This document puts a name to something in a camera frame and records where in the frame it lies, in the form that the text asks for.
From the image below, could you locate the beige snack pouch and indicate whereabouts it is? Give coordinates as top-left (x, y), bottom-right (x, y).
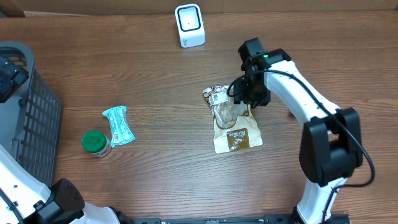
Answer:
top-left (203, 85), bottom-right (262, 154)

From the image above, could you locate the green lid white jar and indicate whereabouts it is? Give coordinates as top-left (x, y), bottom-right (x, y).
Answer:
top-left (81, 130), bottom-right (112, 157)

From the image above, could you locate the light green wipes packet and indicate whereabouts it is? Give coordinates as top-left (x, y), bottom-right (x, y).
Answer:
top-left (102, 105), bottom-right (136, 147)

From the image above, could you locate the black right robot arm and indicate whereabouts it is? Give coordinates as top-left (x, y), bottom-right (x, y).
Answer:
top-left (229, 38), bottom-right (363, 223)

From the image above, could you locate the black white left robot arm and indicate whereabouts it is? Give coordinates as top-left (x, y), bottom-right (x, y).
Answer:
top-left (1, 53), bottom-right (131, 223)

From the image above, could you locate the white barcode scanner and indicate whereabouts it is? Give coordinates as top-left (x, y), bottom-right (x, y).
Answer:
top-left (175, 3), bottom-right (206, 48)

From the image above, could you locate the grey plastic mesh basket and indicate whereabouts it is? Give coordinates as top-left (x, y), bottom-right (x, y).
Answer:
top-left (1, 41), bottom-right (63, 186)

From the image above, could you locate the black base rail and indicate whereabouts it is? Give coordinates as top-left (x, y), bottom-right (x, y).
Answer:
top-left (131, 214), bottom-right (300, 224)

